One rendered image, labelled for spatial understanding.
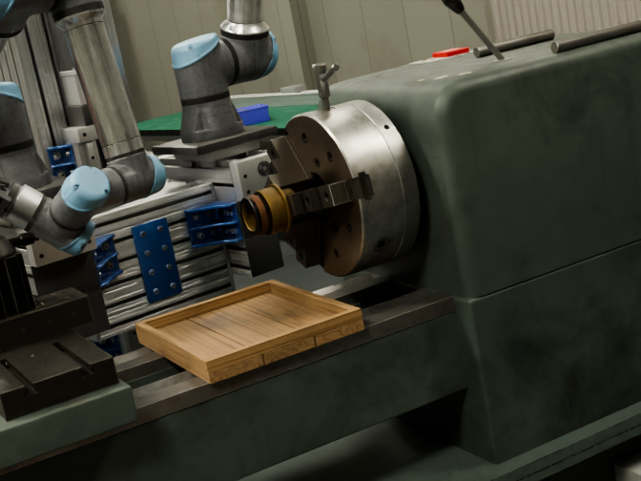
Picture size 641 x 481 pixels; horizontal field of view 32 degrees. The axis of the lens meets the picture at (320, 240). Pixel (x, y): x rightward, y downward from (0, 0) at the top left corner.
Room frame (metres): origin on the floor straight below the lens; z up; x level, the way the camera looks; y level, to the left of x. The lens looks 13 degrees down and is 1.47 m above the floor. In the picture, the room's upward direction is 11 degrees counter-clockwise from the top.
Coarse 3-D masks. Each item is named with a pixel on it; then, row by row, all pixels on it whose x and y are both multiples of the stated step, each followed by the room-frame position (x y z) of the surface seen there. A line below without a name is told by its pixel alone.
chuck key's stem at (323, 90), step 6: (318, 66) 2.05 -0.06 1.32; (324, 66) 2.06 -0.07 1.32; (318, 72) 2.05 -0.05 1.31; (324, 72) 2.05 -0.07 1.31; (318, 78) 2.06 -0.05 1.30; (318, 84) 2.06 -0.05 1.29; (324, 84) 2.06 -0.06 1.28; (318, 90) 2.06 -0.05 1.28; (324, 90) 2.06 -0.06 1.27; (324, 96) 2.06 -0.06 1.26; (324, 102) 2.06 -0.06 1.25; (324, 108) 2.06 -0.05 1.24
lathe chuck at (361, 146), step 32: (288, 128) 2.12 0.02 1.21; (320, 128) 2.01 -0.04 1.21; (352, 128) 1.99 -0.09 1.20; (320, 160) 2.03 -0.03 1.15; (352, 160) 1.94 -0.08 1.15; (384, 160) 1.96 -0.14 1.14; (384, 192) 1.95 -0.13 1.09; (352, 224) 1.96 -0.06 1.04; (384, 224) 1.95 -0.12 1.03; (352, 256) 1.98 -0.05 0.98; (384, 256) 2.00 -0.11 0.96
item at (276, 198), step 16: (256, 192) 2.02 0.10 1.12; (272, 192) 2.00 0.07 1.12; (288, 192) 2.02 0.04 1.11; (240, 208) 2.02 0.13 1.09; (256, 208) 1.97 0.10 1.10; (272, 208) 1.98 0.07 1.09; (288, 208) 1.98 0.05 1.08; (256, 224) 1.98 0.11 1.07; (272, 224) 1.98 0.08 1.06; (288, 224) 1.99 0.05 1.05
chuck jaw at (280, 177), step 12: (276, 144) 2.11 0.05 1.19; (288, 144) 2.11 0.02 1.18; (276, 156) 2.10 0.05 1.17; (288, 156) 2.09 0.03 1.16; (276, 168) 2.07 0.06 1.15; (288, 168) 2.07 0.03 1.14; (300, 168) 2.08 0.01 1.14; (276, 180) 2.05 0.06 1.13; (288, 180) 2.05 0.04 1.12; (300, 180) 2.06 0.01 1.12; (312, 180) 2.08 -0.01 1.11
